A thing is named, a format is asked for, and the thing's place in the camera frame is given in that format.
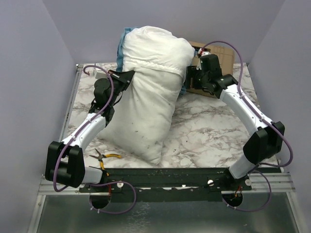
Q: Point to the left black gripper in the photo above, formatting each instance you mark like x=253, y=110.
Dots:
x=124, y=77

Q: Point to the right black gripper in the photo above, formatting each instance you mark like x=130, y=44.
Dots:
x=192, y=71

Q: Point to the white pillow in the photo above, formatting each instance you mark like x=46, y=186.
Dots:
x=143, y=117

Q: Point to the white pillowcase blue trim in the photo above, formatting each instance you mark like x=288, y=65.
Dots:
x=153, y=48

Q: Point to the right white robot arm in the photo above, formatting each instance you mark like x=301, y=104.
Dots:
x=265, y=135

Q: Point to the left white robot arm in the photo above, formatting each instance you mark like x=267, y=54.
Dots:
x=65, y=159

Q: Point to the tan plastic toolbox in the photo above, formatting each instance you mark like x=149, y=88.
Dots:
x=225, y=81

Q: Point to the yellow handled pliers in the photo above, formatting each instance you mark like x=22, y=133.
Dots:
x=101, y=156

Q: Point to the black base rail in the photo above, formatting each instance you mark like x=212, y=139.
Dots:
x=154, y=184

